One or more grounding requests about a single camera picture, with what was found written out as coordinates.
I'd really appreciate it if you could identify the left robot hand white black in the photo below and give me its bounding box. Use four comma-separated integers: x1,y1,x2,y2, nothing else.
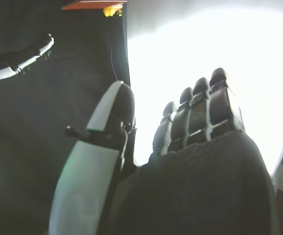
48,67,279,235

